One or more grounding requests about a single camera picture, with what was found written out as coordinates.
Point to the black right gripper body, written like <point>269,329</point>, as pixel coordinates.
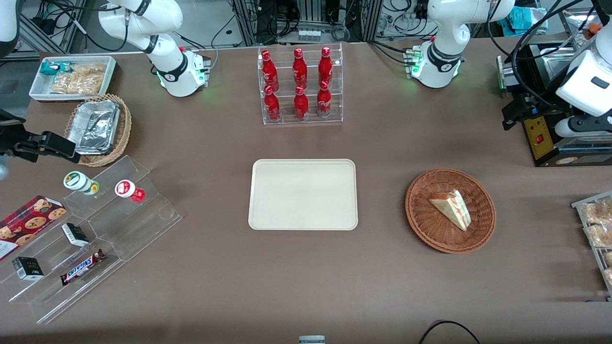
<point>10,144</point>

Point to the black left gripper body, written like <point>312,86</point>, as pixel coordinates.
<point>543,104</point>

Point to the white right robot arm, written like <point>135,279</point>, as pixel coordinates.
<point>167,62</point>

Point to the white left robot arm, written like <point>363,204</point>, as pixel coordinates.
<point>444,57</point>

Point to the light wicker basket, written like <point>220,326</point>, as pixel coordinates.
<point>123,129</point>

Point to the wrapped triangular sandwich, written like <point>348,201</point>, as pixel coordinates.
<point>452,209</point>

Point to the brown round wicker basket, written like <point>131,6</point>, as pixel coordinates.
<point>430,224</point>

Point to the beige plastic serving tray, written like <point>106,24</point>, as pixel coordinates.
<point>302,193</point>

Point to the black machine with yellow panel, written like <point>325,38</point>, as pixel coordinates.
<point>540,138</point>

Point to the green lid yoghurt cup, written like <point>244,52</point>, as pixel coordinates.
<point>79,182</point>

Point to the white rectangular plastic bin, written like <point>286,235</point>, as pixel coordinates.
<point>40,93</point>

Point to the clear bag of crackers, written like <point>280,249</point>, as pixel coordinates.
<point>90,69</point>
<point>76,84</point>

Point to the red tartan cookie box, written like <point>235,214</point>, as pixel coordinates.
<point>28,222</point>

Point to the red lid yoghurt cup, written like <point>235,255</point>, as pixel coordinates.
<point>126,188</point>

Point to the teal snack packet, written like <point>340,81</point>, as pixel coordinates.
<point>55,68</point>

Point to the teal plastic bag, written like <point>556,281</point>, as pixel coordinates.
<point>526,21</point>

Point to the small black carton box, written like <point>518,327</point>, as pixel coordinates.
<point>27,268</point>
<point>74,234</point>

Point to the clear bag of puffed snacks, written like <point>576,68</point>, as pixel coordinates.
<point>600,236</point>
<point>597,211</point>
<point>608,259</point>
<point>608,277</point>

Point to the clear acrylic stepped stand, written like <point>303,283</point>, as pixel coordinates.
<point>143,224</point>
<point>48,301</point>

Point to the Snickers chocolate bar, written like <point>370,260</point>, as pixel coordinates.
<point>82,267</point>

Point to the red cola bottle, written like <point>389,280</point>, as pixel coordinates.
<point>324,101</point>
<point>325,68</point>
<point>272,106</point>
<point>300,69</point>
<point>301,105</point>
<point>269,71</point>

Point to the clear acrylic bottle rack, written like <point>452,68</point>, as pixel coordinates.
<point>301,120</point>

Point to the white power strip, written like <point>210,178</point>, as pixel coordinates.
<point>309,35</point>

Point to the small grey object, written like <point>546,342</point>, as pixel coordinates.
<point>311,339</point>

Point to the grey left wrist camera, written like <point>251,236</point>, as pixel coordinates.
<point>573,128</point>

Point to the aluminium frame rack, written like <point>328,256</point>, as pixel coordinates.
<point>246,21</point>

